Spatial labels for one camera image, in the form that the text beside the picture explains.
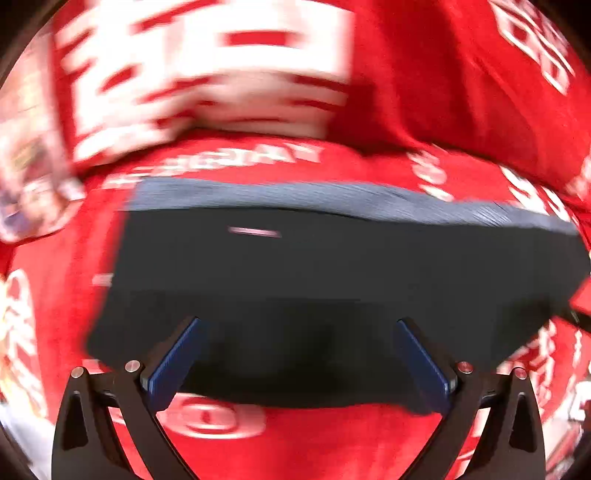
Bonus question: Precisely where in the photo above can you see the figure printed cloth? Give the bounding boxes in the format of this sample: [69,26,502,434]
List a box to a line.
[0,46,88,244]

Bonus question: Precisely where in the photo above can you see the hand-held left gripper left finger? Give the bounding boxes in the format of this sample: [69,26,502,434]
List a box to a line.
[52,316,209,480]

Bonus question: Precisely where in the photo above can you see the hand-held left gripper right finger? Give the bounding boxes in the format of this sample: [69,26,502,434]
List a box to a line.
[394,318,546,480]

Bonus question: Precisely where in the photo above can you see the red and white quilt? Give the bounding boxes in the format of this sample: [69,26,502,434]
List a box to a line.
[46,0,591,204]

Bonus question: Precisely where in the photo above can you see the red printed blanket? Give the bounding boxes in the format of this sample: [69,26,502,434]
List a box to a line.
[0,134,591,480]

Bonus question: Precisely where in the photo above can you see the black pants with patterned waistband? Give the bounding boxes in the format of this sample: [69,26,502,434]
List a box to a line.
[85,179,590,415]

